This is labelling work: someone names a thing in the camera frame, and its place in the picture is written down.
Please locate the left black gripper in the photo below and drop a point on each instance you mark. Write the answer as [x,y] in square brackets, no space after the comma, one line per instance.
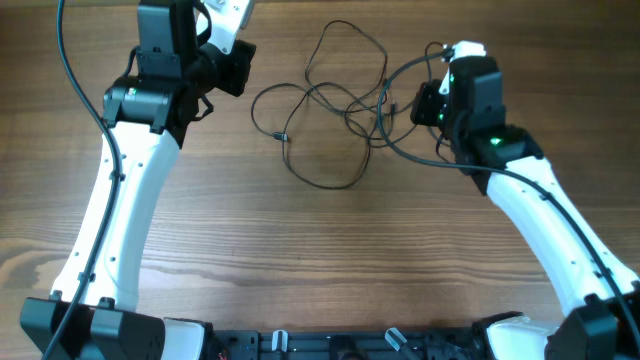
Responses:
[240,62]

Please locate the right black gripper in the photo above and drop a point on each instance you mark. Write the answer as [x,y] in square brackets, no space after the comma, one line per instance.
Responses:
[426,104]

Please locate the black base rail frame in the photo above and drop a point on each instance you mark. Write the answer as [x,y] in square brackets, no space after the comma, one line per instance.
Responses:
[431,344]

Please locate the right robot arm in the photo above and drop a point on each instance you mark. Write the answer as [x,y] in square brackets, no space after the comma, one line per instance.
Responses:
[598,294]

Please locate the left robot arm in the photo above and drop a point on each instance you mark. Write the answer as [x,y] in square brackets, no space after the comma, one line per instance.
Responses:
[186,49]

